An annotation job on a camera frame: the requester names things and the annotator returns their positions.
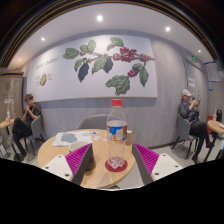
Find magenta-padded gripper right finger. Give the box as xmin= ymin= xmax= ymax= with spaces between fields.
xmin=131 ymin=142 xmax=184 ymax=186

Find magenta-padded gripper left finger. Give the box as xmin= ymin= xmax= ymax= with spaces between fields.
xmin=42 ymin=143 xmax=95 ymax=187

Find clear red-capped drink bottle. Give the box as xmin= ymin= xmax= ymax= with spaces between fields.
xmin=105 ymin=98 xmax=129 ymax=171

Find dark cup with white rim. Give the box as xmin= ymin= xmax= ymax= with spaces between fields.
xmin=68 ymin=140 xmax=97 ymax=172

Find white paper placemat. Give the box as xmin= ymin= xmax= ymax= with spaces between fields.
xmin=52 ymin=130 xmax=94 ymax=148

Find flat round red coaster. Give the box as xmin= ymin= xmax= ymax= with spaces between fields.
xmin=104 ymin=157 xmax=129 ymax=173

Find grey upholstered chair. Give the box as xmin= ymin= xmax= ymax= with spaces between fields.
xmin=76 ymin=113 xmax=110 ymax=131

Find grey chair with dark legs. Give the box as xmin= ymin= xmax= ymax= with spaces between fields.
xmin=171 ymin=113 xmax=198 ymax=160
xmin=22 ymin=114 xmax=46 ymax=157

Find person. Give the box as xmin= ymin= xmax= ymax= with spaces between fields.
xmin=11 ymin=93 xmax=43 ymax=158
xmin=177 ymin=88 xmax=215 ymax=165

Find small round wooden table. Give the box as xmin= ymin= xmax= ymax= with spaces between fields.
xmin=203 ymin=119 xmax=224 ymax=164
xmin=0 ymin=118 xmax=16 ymax=158

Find black flask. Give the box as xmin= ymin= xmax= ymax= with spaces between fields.
xmin=215 ymin=109 xmax=223 ymax=123

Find round ceiling lights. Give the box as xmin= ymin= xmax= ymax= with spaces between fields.
xmin=39 ymin=14 xmax=203 ymax=55

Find white paper wall notice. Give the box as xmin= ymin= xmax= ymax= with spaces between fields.
xmin=187 ymin=77 xmax=197 ymax=89

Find coffee branch wall mural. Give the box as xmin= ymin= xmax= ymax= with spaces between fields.
xmin=26 ymin=34 xmax=158 ymax=103

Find white wall notice board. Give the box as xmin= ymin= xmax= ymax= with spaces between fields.
xmin=204 ymin=61 xmax=223 ymax=83

